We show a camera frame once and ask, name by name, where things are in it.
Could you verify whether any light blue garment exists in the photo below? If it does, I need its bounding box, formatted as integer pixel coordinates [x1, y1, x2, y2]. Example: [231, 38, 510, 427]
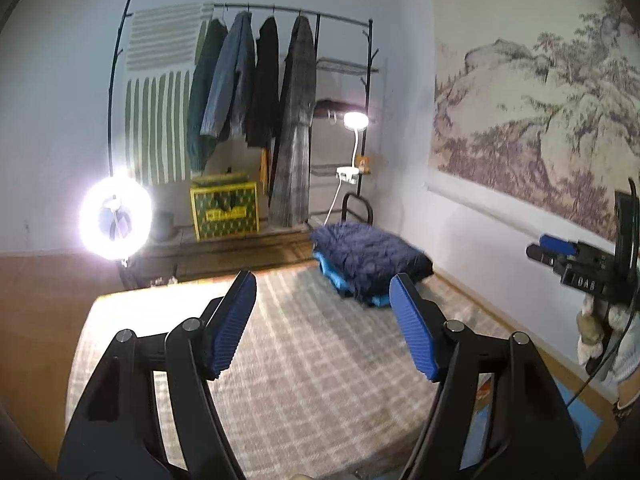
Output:
[312, 252, 390, 308]

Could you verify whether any navy puffer jacket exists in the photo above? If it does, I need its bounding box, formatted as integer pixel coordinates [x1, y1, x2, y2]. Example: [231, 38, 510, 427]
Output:
[310, 222, 434, 302]

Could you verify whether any black metal clothes rack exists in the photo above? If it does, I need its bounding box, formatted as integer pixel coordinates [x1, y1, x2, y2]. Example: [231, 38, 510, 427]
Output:
[106, 0, 381, 291]

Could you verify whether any right gloved hand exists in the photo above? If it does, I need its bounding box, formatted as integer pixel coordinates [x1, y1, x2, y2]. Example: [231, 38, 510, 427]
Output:
[576, 295, 639, 385]

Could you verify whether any plaid beige bed blanket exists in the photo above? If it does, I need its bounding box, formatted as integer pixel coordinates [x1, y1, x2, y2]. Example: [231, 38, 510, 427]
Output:
[64, 261, 516, 480]

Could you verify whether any yellow green storage box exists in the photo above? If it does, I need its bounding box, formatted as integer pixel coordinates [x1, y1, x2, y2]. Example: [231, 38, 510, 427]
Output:
[190, 172, 259, 242]

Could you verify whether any small teddy bear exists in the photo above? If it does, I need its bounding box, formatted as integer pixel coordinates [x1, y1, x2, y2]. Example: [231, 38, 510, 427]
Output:
[357, 156, 371, 174]

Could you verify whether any grey plaid hanging coat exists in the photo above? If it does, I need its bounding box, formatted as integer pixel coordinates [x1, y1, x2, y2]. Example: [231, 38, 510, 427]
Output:
[269, 15, 317, 228]

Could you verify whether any white clip desk lamp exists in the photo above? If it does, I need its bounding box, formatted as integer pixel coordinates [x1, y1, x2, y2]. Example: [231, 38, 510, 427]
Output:
[322, 110, 371, 226]

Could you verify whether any orange hanging item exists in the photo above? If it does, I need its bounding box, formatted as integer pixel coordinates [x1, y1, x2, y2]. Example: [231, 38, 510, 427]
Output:
[259, 148, 271, 196]

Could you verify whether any black hanging jacket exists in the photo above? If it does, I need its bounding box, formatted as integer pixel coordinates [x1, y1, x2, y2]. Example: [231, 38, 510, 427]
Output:
[246, 16, 280, 148]

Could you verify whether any blue denim hanging jacket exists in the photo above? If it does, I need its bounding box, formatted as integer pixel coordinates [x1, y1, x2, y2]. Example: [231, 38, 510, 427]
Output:
[201, 11, 255, 142]

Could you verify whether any dark green hanging jacket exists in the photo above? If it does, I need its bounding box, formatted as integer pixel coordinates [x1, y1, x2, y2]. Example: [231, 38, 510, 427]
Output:
[186, 20, 228, 174]

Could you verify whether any ring light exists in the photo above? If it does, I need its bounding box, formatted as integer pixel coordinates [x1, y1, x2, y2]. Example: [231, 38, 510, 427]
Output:
[78, 176, 153, 261]

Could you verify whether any landscape painting wall scroll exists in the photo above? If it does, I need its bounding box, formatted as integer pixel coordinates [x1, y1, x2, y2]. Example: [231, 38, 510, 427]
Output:
[428, 0, 639, 240]

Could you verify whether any black bed frame rail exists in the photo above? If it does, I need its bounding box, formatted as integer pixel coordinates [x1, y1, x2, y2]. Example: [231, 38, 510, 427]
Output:
[341, 192, 374, 226]

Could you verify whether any green striped wall hanging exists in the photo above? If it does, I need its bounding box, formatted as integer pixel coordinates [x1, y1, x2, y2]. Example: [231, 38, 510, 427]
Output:
[124, 3, 214, 185]

